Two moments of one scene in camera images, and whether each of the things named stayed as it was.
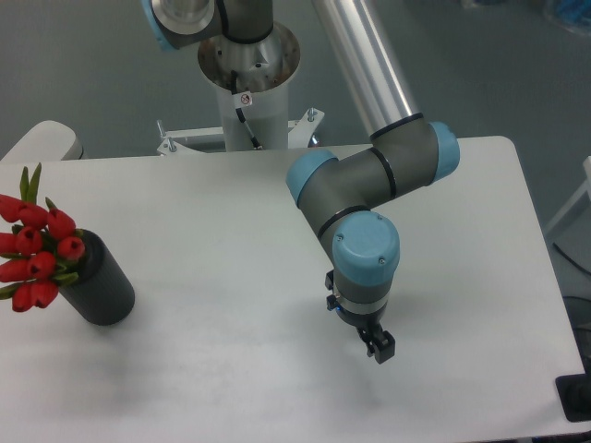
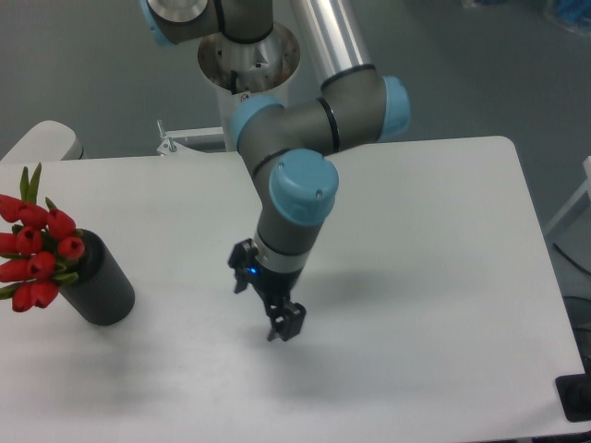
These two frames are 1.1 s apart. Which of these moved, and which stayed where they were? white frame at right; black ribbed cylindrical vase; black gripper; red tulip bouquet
Moved: black gripper
Stayed: white frame at right; red tulip bouquet; black ribbed cylindrical vase
